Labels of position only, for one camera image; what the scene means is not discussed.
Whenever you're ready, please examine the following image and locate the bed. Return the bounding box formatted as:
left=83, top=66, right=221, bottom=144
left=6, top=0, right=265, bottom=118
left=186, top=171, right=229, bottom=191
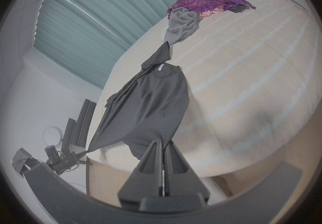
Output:
left=87, top=0, right=320, bottom=203

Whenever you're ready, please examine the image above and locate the black chest of drawers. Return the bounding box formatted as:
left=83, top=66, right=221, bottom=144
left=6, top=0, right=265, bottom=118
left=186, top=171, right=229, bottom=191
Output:
left=62, top=99, right=97, bottom=148

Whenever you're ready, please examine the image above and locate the small black garment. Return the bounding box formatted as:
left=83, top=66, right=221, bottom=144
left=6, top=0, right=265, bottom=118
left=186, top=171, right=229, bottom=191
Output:
left=229, top=4, right=249, bottom=14

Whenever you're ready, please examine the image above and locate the pink garment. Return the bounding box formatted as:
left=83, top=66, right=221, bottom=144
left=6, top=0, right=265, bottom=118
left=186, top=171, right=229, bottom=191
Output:
left=199, top=5, right=224, bottom=18

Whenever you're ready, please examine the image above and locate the black T-shirt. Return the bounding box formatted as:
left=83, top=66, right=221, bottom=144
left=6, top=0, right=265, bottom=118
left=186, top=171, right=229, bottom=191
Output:
left=87, top=41, right=190, bottom=160

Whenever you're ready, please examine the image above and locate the grey garment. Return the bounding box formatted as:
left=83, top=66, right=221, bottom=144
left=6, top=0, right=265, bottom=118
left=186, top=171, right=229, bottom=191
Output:
left=164, top=7, right=203, bottom=45

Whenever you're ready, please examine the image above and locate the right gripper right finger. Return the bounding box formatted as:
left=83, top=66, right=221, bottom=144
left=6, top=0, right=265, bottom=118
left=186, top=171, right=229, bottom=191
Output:
left=163, top=141, right=210, bottom=203

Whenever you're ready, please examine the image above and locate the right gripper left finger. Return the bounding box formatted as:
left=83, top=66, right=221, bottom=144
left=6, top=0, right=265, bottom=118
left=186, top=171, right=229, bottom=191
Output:
left=118, top=139, right=162, bottom=209

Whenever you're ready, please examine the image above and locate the white trash bin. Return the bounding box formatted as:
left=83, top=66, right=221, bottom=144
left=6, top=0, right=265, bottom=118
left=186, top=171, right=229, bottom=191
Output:
left=43, top=126, right=62, bottom=146

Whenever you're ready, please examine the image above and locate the purple satin garment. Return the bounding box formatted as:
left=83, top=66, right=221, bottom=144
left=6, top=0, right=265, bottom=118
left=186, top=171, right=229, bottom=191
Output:
left=172, top=0, right=257, bottom=14

